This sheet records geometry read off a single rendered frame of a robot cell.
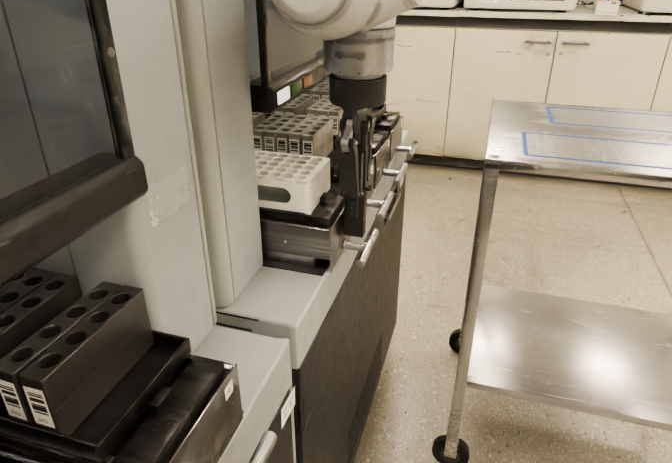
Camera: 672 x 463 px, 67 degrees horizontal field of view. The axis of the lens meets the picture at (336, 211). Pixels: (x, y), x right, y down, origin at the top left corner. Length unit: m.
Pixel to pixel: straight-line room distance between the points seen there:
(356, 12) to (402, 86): 2.61
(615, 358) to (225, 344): 1.03
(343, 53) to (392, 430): 1.10
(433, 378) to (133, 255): 1.27
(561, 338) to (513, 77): 1.83
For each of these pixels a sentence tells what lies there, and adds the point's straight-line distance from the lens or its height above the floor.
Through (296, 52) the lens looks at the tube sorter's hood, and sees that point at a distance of 0.74.
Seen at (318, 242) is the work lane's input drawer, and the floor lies 0.78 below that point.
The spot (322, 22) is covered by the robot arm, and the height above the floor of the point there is 1.09.
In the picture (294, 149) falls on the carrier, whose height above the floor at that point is 0.85.
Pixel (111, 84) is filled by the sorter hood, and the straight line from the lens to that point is 0.41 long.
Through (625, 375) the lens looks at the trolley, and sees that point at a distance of 1.39.
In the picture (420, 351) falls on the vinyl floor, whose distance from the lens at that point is 1.72.
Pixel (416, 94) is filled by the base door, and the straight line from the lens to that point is 3.04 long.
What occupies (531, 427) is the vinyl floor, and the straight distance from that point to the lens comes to 1.58.
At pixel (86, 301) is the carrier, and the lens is 0.47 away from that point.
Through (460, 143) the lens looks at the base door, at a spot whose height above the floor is 0.17.
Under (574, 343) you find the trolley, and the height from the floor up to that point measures 0.28.
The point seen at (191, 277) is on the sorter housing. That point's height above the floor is 0.83.
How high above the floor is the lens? 1.13
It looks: 26 degrees down
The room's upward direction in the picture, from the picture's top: straight up
